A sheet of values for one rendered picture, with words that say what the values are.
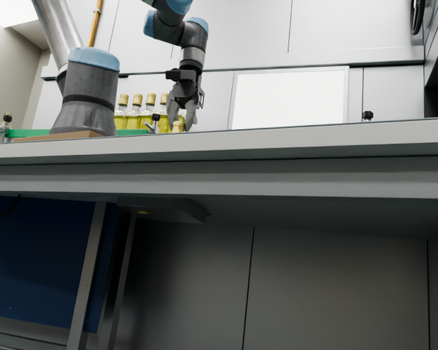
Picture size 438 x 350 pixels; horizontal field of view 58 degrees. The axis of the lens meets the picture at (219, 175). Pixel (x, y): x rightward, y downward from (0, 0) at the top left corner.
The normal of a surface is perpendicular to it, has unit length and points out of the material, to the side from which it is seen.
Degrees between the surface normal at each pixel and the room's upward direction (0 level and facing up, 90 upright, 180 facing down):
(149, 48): 90
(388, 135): 90
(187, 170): 90
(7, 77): 90
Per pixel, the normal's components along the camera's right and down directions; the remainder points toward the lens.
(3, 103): 0.91, 0.00
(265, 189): -0.40, -0.29
